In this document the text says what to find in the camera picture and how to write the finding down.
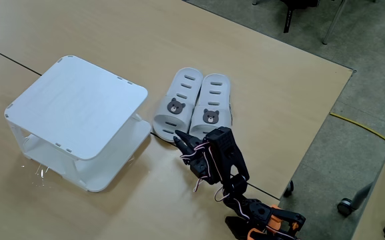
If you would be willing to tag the white bear slipper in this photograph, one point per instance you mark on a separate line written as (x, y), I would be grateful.
(165, 116)
(199, 121)

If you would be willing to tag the white two-tier plastic box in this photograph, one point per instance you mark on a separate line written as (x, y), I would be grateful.
(78, 106)

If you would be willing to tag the small black caster wheel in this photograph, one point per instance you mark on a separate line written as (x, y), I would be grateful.
(289, 189)

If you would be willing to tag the metal chair leg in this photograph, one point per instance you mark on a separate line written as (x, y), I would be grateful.
(255, 2)
(334, 21)

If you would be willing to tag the black chair part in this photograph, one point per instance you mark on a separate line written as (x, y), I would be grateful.
(288, 20)

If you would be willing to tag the grey table leg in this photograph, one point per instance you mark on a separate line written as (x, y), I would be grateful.
(362, 196)

